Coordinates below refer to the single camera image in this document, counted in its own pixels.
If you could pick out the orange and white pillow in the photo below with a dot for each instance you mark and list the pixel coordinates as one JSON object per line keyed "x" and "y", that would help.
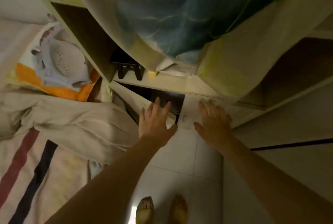
{"x": 49, "y": 75}

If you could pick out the small black stool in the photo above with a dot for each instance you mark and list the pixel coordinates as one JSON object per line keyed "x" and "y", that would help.
{"x": 127, "y": 65}

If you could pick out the beige blanket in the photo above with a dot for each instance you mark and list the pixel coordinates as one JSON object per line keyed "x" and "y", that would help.
{"x": 72, "y": 125}

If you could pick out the striped bed sheet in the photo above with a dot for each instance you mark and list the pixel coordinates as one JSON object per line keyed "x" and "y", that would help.
{"x": 33, "y": 174}

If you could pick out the person's left forearm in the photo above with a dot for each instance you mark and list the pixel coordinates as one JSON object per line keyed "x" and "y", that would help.
{"x": 117, "y": 179}

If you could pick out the beige wooden wardrobe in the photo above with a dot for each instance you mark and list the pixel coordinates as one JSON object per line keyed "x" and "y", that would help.
{"x": 249, "y": 57}

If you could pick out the person's left little finger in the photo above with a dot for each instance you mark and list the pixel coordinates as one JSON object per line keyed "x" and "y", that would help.
{"x": 141, "y": 117}

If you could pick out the blue patterned bedding bundle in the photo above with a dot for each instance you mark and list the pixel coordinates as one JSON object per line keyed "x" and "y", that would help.
{"x": 182, "y": 13}

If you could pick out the person's right thumb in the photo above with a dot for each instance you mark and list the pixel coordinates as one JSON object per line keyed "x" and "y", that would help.
{"x": 199, "y": 129}

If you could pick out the narrow white cabinet door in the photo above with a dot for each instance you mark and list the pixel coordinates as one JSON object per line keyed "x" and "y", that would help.
{"x": 130, "y": 99}

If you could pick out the white cabinet door with knob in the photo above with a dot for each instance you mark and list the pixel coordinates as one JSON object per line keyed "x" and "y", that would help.
{"x": 208, "y": 109}

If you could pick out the person's right hand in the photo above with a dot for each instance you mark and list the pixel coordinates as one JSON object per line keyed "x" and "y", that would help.
{"x": 216, "y": 131}

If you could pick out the person's right forearm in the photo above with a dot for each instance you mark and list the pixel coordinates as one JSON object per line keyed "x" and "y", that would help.
{"x": 268, "y": 184}

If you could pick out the person's right foot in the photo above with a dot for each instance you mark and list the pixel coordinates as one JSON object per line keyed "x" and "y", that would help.
{"x": 178, "y": 208}

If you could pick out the person's foot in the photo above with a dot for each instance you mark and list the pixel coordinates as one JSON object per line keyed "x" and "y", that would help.
{"x": 178, "y": 208}
{"x": 144, "y": 210}

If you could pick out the person's left thumb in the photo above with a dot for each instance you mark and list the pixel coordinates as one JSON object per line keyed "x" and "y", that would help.
{"x": 172, "y": 130}

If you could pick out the person's left middle finger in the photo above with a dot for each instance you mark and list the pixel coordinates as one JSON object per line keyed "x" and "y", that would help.
{"x": 156, "y": 108}

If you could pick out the white perforated garment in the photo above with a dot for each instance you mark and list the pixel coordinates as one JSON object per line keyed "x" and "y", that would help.
{"x": 62, "y": 62}

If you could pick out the person's left foot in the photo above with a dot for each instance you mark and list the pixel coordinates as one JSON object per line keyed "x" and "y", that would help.
{"x": 144, "y": 210}

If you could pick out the person's left hand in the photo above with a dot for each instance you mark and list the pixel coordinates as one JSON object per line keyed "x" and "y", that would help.
{"x": 153, "y": 127}

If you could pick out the small yellow item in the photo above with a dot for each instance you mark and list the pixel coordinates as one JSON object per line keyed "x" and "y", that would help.
{"x": 152, "y": 73}

